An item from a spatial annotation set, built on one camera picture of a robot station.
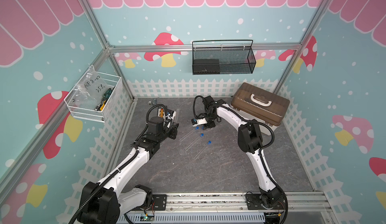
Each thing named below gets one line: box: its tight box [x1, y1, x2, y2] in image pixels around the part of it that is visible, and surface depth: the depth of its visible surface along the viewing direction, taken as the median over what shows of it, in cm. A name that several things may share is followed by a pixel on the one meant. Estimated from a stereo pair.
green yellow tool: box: [94, 85, 116, 111], surface depth 75 cm
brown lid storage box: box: [230, 82, 291, 137], surface depth 93 cm
